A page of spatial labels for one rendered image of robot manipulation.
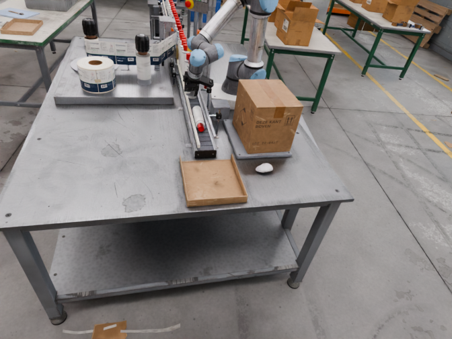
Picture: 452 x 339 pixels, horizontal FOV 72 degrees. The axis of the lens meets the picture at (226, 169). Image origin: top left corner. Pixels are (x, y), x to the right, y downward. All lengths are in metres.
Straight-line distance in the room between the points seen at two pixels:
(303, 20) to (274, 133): 2.16
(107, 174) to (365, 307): 1.72
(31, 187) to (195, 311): 1.10
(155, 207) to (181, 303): 0.84
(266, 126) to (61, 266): 1.32
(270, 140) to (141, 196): 0.68
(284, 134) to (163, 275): 1.00
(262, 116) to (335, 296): 1.29
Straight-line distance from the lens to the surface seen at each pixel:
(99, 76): 1.98
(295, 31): 3.59
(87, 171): 1.51
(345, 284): 2.31
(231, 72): 2.02
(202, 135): 1.63
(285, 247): 2.03
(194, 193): 1.36
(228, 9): 1.83
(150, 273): 1.84
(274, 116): 1.51
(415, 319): 2.42
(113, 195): 1.37
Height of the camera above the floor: 1.78
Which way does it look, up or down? 39 degrees down
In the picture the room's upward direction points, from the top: 9 degrees clockwise
